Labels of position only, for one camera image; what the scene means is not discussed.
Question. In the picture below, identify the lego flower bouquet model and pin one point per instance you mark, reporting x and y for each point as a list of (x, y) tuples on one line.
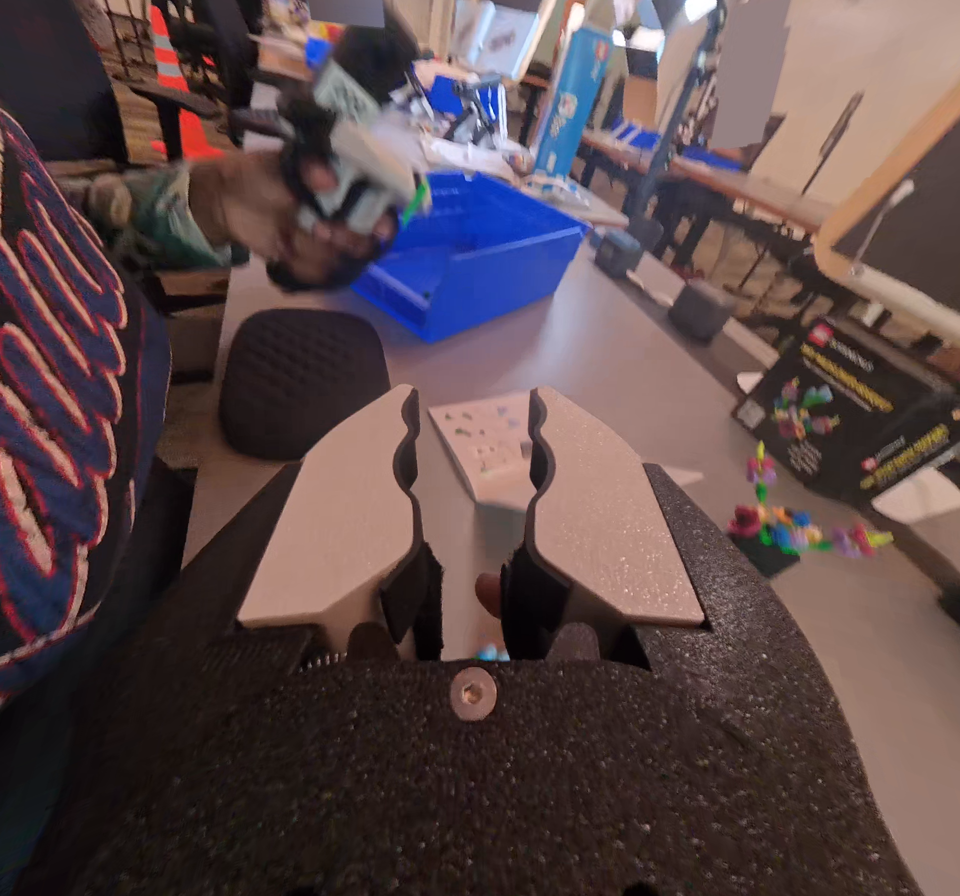
[(757, 529)]

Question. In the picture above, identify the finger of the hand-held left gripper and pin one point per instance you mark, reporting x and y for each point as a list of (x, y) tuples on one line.
[(375, 161)]

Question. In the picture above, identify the lego instruction booklet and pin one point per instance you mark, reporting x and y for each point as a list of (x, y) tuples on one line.
[(480, 446)]

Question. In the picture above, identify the black lego set box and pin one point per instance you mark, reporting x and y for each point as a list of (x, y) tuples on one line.
[(840, 416)]

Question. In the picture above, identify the blue plastic bin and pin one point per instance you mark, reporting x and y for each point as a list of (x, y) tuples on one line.
[(480, 281)]

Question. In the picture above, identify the person's black lettered jersey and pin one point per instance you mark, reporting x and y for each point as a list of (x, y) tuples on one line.
[(67, 386)]

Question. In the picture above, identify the person's right hand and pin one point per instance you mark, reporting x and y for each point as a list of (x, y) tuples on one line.
[(490, 592)]

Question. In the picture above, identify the wooden office desk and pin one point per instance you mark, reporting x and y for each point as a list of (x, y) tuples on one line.
[(750, 188)]

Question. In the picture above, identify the black board with white ledge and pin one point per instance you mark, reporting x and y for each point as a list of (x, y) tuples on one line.
[(907, 236)]

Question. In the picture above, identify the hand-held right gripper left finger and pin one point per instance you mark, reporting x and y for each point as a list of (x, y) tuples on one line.
[(337, 536)]

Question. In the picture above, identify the green lego connector piece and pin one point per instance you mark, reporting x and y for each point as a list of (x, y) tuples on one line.
[(416, 203)]

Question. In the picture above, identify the person's left forearm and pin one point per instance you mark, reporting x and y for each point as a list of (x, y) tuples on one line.
[(225, 199)]

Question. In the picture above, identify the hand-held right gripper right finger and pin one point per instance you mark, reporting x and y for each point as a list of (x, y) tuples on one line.
[(615, 544)]

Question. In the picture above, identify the black padded chair armrest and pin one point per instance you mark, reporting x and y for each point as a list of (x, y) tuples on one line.
[(300, 379)]

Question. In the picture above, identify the tall blue lego box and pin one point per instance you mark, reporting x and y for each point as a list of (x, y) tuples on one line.
[(570, 109)]

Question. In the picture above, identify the orange traffic cone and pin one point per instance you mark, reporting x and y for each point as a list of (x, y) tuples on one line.
[(172, 64)]

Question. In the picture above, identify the black battery charger case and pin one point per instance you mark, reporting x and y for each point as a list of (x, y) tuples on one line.
[(619, 255)]

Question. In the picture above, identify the person's left hand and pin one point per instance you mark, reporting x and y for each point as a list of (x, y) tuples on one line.
[(330, 263)]

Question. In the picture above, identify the grey hard case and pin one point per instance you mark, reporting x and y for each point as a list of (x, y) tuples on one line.
[(701, 311)]

